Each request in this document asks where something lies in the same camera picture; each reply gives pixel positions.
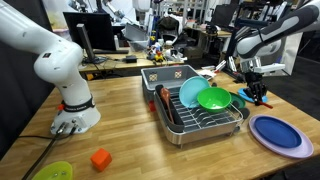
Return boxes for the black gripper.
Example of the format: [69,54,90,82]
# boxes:
[244,72,267,97]

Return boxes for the red handled butter knife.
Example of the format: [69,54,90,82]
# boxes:
[254,101,273,109]

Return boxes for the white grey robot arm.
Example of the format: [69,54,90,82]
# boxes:
[236,0,320,101]

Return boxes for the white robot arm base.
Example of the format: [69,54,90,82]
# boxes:
[0,0,101,134]

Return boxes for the light blue small plate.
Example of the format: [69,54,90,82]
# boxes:
[237,88,268,103]

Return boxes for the dark green plate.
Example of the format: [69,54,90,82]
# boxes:
[230,92,246,108]

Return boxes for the dark blue plate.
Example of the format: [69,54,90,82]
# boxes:
[254,116,302,148]

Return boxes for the lavender oval plate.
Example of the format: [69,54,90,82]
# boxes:
[249,115,314,158]

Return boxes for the bright green bowl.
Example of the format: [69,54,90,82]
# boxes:
[197,87,231,113]

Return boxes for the light teal bowl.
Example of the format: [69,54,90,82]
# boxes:
[179,76,209,108]

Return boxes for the brown wooden spoon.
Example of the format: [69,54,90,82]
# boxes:
[160,88,174,122]

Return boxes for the grey dish drying rack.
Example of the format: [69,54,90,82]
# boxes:
[141,65,250,146]

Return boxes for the wooden background desk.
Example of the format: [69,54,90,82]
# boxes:
[78,52,180,72]

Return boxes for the black computer monitor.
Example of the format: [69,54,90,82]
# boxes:
[63,12,128,64]

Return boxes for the orange cube block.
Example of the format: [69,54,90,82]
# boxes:
[90,148,112,171]

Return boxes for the lime green bowl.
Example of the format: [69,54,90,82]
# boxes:
[32,161,73,180]

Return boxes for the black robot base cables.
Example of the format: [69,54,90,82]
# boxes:
[18,122,78,180]

